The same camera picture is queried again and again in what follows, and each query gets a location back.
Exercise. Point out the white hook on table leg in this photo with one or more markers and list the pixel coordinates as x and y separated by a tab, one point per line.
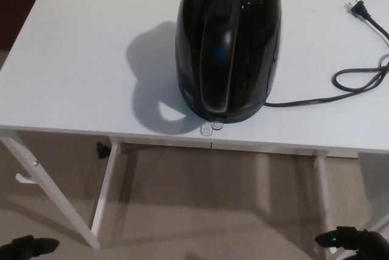
25	180

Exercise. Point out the clear kettle switch lever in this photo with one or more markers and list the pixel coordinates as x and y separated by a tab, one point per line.
206	130

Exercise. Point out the white metal-frame table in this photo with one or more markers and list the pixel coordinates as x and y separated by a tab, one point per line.
76	59

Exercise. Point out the black kettle base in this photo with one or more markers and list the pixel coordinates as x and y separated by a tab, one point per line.
243	119

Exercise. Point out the black electric kettle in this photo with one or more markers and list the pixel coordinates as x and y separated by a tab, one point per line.
252	44

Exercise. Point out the small black floor object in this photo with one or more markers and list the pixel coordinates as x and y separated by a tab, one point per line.
102	150

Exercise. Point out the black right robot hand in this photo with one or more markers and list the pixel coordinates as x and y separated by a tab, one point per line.
367	241

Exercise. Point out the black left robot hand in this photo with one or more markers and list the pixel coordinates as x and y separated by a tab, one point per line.
21	248

